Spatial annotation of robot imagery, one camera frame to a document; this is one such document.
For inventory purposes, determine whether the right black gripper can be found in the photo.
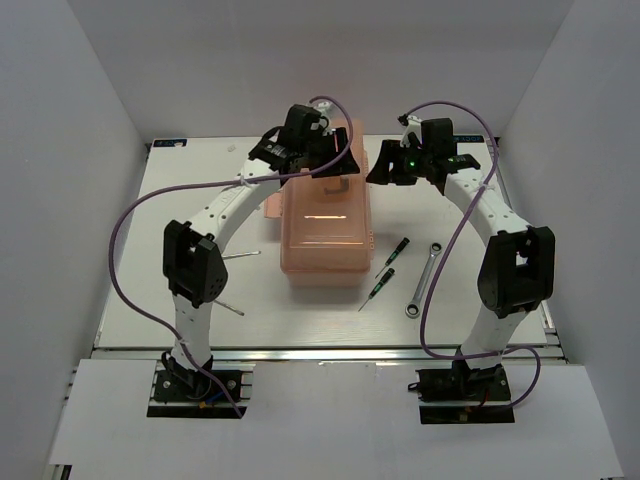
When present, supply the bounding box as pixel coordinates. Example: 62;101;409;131
364;140;431;186

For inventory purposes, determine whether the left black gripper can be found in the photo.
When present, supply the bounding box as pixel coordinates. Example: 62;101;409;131
301;129;362;180

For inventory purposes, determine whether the pink plastic toolbox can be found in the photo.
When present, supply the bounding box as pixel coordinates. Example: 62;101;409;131
264;119;374;288

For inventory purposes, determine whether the large green screwdriver tip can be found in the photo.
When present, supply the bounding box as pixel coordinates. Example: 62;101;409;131
222;250;262;261

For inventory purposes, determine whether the silver ratchet wrench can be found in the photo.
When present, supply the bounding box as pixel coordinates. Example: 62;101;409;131
405;242;442;319

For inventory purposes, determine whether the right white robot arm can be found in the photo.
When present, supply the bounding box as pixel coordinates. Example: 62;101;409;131
366;115;555;399

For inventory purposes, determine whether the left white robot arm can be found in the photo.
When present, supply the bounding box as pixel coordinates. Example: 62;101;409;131
162;99;360;399

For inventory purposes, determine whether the small precision screwdriver near box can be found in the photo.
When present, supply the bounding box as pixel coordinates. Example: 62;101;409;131
385;237;410;266

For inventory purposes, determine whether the blue label right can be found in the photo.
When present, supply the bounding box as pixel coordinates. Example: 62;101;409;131
453;135;485;144

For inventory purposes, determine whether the blue label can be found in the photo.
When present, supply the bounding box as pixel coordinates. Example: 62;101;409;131
453;135;485;144
152;138;187;148

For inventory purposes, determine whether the small precision screwdriver front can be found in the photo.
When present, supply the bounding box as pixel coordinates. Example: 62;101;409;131
359;268;395;311

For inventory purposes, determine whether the blue label left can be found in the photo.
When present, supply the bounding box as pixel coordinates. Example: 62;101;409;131
152;138;187;148

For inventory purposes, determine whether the large green screwdriver front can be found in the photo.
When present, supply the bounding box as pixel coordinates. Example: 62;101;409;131
214;299;245;317

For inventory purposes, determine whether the white front cover board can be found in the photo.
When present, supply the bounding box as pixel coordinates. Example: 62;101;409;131
50;360;622;479

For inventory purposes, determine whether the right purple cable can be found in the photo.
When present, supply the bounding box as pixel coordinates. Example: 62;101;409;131
399;101;543;412

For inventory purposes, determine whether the purple cable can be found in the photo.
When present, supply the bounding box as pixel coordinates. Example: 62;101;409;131
399;101;543;412
109;94;354;419

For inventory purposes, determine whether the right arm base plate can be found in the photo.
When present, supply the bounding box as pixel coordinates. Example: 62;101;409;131
407;361;515;425

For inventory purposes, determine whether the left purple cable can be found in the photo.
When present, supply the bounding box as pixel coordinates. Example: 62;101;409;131
109;94;354;419

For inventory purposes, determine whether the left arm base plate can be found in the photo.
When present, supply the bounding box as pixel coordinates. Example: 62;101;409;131
146;363;253;420

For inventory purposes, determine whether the aluminium table edge rail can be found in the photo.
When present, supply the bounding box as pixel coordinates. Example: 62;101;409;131
92;344;566;366

